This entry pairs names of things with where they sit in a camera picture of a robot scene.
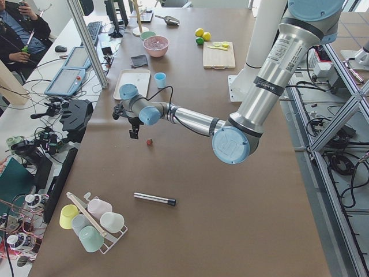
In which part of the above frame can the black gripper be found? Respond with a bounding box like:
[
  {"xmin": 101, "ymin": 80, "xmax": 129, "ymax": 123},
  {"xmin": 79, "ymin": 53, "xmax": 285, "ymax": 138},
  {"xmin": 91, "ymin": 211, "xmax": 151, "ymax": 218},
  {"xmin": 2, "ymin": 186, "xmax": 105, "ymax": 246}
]
[{"xmin": 128, "ymin": 117, "xmax": 144, "ymax": 140}]

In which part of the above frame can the steel muddler with black tip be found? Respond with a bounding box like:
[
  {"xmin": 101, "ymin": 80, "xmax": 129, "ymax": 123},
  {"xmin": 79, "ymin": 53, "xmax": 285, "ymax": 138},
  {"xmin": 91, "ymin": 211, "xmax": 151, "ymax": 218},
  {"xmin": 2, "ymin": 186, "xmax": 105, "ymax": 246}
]
[{"xmin": 133, "ymin": 192, "xmax": 176, "ymax": 207}]

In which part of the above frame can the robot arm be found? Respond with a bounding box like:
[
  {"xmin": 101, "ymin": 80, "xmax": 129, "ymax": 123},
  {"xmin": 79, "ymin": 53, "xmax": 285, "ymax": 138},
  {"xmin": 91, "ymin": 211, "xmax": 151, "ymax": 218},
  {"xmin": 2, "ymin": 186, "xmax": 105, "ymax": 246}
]
[{"xmin": 119, "ymin": 1, "xmax": 343, "ymax": 164}]

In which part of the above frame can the light blue plastic cup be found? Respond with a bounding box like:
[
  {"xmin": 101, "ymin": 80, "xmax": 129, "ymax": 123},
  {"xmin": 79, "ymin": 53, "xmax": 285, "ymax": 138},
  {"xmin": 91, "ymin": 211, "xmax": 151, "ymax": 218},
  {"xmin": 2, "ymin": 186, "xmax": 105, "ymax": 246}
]
[{"xmin": 154, "ymin": 72, "xmax": 166, "ymax": 89}]

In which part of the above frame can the pink cup in rack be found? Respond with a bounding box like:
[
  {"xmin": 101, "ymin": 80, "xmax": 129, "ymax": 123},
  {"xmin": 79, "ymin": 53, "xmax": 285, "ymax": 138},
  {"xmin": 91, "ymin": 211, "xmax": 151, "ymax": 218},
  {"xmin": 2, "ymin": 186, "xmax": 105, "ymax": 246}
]
[{"xmin": 87, "ymin": 199, "xmax": 112, "ymax": 221}]

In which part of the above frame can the white cup in rack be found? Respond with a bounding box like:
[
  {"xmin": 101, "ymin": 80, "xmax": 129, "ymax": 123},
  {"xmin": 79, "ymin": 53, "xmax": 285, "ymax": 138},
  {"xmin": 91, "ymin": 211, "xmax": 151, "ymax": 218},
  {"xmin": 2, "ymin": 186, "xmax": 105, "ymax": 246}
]
[{"xmin": 100, "ymin": 212, "xmax": 125, "ymax": 233}]

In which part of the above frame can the pile of clear ice cubes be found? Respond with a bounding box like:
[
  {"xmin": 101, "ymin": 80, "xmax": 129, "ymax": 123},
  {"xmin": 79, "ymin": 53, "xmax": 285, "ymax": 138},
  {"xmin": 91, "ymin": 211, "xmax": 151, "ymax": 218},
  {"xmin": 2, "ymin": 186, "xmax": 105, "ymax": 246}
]
[{"xmin": 144, "ymin": 36, "xmax": 169, "ymax": 50}]

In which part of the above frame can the yellow cup in rack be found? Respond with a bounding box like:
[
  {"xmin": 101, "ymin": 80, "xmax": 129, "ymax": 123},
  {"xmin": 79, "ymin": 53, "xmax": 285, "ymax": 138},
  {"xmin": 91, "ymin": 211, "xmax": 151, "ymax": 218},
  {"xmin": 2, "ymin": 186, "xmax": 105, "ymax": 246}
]
[{"xmin": 59, "ymin": 204, "xmax": 79, "ymax": 230}]

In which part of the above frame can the wooden cup stand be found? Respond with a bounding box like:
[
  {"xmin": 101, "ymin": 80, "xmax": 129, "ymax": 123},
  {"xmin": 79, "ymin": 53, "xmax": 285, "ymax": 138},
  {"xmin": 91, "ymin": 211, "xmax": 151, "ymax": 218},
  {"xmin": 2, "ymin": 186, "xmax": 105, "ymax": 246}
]
[{"xmin": 130, "ymin": 0, "xmax": 149, "ymax": 37}]

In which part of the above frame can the grey cup in rack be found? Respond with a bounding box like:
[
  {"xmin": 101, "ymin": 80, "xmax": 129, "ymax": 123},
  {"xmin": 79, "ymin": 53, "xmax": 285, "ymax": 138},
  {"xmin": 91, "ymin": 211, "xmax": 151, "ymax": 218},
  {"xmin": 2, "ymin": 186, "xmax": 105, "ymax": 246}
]
[{"xmin": 71, "ymin": 214, "xmax": 89, "ymax": 236}]

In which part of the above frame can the green cup in rack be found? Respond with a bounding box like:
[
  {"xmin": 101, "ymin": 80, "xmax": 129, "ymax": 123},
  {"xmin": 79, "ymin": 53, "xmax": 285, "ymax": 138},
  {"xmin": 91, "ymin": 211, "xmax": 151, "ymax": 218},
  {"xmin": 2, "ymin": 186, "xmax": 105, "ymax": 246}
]
[{"xmin": 78, "ymin": 226, "xmax": 104, "ymax": 253}]

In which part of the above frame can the steel ice scoop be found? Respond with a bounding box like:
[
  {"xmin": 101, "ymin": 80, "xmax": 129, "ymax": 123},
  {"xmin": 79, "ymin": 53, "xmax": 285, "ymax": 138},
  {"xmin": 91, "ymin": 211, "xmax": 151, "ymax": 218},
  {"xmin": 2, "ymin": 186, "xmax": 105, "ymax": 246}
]
[{"xmin": 155, "ymin": 14, "xmax": 180, "ymax": 27}]

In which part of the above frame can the beige rabbit tray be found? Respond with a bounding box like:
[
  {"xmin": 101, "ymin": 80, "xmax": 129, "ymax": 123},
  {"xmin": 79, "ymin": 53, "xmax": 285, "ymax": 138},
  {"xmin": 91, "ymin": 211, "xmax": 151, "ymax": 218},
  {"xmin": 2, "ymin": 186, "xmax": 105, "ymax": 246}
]
[{"xmin": 113, "ymin": 69, "xmax": 151, "ymax": 100}]

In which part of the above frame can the black angular device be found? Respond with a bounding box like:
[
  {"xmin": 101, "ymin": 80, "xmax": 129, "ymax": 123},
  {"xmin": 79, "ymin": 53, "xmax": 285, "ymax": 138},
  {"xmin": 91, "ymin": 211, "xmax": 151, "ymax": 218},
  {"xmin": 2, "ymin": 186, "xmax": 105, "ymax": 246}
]
[{"xmin": 60, "ymin": 100, "xmax": 93, "ymax": 132}]

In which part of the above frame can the grey folded cloth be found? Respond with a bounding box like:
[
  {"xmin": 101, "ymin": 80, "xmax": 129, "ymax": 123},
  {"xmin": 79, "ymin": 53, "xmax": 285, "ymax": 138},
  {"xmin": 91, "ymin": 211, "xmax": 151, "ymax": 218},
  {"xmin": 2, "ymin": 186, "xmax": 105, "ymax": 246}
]
[{"xmin": 130, "ymin": 54, "xmax": 148, "ymax": 68}]

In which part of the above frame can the blue teach pendant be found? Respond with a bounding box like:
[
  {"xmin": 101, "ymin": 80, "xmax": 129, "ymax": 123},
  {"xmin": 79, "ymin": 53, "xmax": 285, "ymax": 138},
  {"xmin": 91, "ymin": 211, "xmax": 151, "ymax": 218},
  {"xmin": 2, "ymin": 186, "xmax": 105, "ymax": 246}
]
[
  {"xmin": 44, "ymin": 67, "xmax": 86, "ymax": 96},
  {"xmin": 64, "ymin": 47, "xmax": 91, "ymax": 69}
]

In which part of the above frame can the pink bowl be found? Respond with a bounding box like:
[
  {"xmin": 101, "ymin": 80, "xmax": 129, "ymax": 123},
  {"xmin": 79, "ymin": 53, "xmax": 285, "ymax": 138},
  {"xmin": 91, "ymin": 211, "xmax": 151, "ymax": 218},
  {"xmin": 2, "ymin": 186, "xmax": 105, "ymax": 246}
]
[{"xmin": 143, "ymin": 35, "xmax": 170, "ymax": 58}]

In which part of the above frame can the black long bar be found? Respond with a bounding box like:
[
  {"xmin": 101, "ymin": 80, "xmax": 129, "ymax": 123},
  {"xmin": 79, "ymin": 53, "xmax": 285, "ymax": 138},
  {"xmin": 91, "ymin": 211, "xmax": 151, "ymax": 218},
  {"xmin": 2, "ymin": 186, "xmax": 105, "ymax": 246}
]
[{"xmin": 43, "ymin": 147, "xmax": 78, "ymax": 224}]

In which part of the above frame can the green bowl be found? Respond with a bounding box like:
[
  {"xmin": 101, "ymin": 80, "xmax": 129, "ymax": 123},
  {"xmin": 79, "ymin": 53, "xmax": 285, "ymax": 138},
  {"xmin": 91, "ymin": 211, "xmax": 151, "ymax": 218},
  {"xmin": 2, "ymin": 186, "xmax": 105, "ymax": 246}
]
[{"xmin": 140, "ymin": 31, "xmax": 156, "ymax": 40}]

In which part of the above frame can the black keyboard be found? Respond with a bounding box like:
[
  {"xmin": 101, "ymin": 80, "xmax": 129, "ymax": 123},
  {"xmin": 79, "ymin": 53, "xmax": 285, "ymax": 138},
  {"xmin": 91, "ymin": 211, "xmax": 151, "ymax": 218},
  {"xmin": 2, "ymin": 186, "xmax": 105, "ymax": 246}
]
[{"xmin": 86, "ymin": 21, "xmax": 102, "ymax": 46}]

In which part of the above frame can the green lime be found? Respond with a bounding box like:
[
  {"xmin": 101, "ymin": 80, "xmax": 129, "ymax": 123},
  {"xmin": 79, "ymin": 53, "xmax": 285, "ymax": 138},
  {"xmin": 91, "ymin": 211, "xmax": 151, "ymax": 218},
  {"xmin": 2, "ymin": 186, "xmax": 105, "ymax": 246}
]
[{"xmin": 195, "ymin": 37, "xmax": 204, "ymax": 45}]

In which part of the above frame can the wooden cutting board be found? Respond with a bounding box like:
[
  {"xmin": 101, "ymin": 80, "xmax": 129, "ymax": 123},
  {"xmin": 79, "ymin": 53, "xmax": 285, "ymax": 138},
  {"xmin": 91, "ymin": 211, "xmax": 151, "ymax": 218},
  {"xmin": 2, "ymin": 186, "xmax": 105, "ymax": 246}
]
[{"xmin": 203, "ymin": 42, "xmax": 236, "ymax": 69}]

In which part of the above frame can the yellow plastic knife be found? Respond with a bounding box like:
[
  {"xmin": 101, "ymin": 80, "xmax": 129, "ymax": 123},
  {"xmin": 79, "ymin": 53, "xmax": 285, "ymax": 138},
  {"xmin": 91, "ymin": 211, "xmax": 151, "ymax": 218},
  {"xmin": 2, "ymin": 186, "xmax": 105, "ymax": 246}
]
[{"xmin": 206, "ymin": 45, "xmax": 228, "ymax": 51}]

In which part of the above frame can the upper whole lemon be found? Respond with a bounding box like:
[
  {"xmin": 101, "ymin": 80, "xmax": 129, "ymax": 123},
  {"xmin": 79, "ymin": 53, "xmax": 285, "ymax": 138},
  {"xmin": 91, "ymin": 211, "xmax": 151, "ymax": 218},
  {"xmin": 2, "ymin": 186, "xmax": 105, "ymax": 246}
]
[{"xmin": 195, "ymin": 28, "xmax": 204, "ymax": 37}]

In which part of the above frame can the whole lemon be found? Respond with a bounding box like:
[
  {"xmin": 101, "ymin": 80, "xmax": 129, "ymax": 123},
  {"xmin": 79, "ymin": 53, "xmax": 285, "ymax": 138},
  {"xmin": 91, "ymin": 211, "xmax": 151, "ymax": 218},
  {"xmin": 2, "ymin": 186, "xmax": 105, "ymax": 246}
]
[
  {"xmin": 202, "ymin": 32, "xmax": 212, "ymax": 42},
  {"xmin": 195, "ymin": 28, "xmax": 204, "ymax": 37}
]

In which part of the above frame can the lower whole lemon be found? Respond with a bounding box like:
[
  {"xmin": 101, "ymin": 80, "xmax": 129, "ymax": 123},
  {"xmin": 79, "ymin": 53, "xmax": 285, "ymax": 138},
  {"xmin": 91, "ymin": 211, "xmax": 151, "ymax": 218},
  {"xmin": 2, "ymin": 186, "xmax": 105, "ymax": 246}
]
[{"xmin": 202, "ymin": 32, "xmax": 212, "ymax": 42}]

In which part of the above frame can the upper lemon half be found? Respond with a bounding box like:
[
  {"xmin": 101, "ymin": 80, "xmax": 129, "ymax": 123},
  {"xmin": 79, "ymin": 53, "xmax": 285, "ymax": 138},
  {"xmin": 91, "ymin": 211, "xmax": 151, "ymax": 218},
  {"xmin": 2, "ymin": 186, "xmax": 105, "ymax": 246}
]
[{"xmin": 220, "ymin": 42, "xmax": 229, "ymax": 48}]

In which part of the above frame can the seated person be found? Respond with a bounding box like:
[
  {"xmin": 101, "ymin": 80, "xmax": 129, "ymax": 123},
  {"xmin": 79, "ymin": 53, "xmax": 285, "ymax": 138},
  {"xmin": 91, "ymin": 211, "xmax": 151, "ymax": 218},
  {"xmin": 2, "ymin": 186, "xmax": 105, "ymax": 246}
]
[{"xmin": 1, "ymin": 1, "xmax": 52, "ymax": 67}]

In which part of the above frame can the aluminium frame post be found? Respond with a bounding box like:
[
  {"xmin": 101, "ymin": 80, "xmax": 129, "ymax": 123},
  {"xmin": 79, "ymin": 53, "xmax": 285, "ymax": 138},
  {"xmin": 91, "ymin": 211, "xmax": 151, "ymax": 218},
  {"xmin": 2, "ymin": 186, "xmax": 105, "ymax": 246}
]
[{"xmin": 66, "ymin": 0, "xmax": 108, "ymax": 89}]

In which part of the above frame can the white wire cup rack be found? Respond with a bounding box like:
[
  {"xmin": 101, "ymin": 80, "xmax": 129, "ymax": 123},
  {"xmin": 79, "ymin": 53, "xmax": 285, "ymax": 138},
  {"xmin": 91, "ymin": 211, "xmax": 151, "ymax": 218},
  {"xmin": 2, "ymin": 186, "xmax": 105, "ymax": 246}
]
[{"xmin": 66, "ymin": 192, "xmax": 129, "ymax": 254}]

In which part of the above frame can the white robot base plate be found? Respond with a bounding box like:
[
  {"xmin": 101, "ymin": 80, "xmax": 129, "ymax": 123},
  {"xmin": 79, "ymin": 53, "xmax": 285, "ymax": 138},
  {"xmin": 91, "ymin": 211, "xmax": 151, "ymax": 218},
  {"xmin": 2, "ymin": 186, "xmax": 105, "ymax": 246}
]
[{"xmin": 227, "ymin": 72, "xmax": 253, "ymax": 102}]

